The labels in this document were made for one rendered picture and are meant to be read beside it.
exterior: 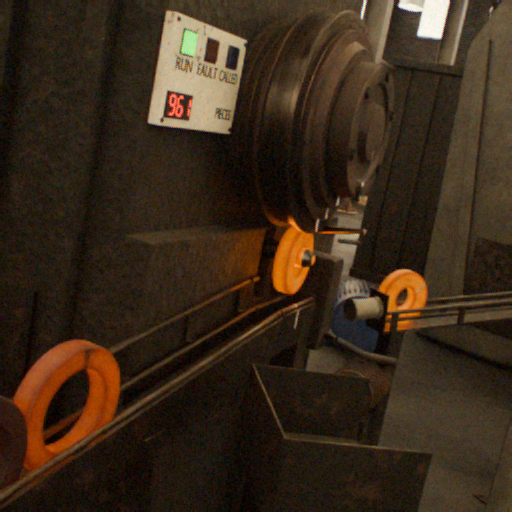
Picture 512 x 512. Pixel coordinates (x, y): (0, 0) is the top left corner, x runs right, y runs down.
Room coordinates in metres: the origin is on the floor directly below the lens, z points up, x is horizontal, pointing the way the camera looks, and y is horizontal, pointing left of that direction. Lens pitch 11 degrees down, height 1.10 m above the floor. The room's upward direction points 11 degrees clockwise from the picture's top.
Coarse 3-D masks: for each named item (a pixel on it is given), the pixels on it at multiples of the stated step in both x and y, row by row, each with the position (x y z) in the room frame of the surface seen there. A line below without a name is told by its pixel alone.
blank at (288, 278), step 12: (288, 228) 1.54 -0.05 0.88; (288, 240) 1.51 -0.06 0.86; (300, 240) 1.53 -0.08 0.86; (312, 240) 1.61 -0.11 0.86; (276, 252) 1.50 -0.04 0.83; (288, 252) 1.49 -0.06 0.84; (312, 252) 1.62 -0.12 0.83; (276, 264) 1.50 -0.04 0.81; (288, 264) 1.49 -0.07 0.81; (276, 276) 1.50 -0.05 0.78; (288, 276) 1.51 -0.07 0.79; (300, 276) 1.58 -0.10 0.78; (276, 288) 1.53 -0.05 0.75; (288, 288) 1.52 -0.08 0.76
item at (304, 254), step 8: (264, 240) 1.58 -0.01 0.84; (272, 240) 1.58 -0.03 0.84; (264, 248) 1.57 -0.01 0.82; (272, 248) 1.56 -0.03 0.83; (304, 248) 1.55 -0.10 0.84; (264, 256) 1.58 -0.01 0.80; (272, 256) 1.56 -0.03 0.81; (304, 256) 1.53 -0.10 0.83; (312, 256) 1.54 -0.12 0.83; (296, 264) 1.54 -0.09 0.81; (304, 264) 1.54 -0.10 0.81; (312, 264) 1.55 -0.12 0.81
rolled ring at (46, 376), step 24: (48, 360) 0.86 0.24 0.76; (72, 360) 0.87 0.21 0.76; (96, 360) 0.92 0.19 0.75; (24, 384) 0.84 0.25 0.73; (48, 384) 0.84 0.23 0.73; (96, 384) 0.95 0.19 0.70; (24, 408) 0.82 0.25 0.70; (96, 408) 0.95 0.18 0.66; (72, 432) 0.93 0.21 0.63; (48, 456) 0.86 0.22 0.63
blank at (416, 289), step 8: (400, 272) 1.88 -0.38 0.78; (408, 272) 1.88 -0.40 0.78; (384, 280) 1.88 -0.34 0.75; (392, 280) 1.86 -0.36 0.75; (400, 280) 1.87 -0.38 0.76; (408, 280) 1.88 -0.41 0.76; (416, 280) 1.90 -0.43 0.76; (384, 288) 1.86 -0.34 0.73; (392, 288) 1.86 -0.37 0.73; (400, 288) 1.87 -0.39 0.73; (408, 288) 1.91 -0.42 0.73; (416, 288) 1.90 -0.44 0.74; (424, 288) 1.92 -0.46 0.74; (392, 296) 1.86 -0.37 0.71; (408, 296) 1.93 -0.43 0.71; (416, 296) 1.91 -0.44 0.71; (424, 296) 1.92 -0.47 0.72; (392, 304) 1.87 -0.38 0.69; (408, 304) 1.91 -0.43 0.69; (416, 304) 1.91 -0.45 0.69; (408, 320) 1.90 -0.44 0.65
